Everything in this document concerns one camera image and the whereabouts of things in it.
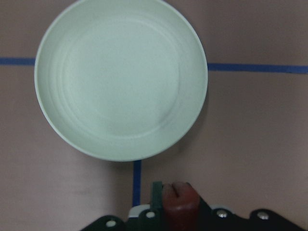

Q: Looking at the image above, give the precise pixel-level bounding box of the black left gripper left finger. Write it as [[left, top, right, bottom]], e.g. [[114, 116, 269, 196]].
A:
[[139, 181, 165, 231]]

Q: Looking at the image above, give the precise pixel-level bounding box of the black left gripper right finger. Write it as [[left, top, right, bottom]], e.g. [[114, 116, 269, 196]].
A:
[[186, 183, 212, 231]]

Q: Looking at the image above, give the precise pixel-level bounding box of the brown red bun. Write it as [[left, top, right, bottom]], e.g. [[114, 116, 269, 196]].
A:
[[162, 181, 200, 231]]

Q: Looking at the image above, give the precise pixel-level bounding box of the light green plate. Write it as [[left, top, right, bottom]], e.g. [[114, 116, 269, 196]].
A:
[[34, 0, 208, 161]]

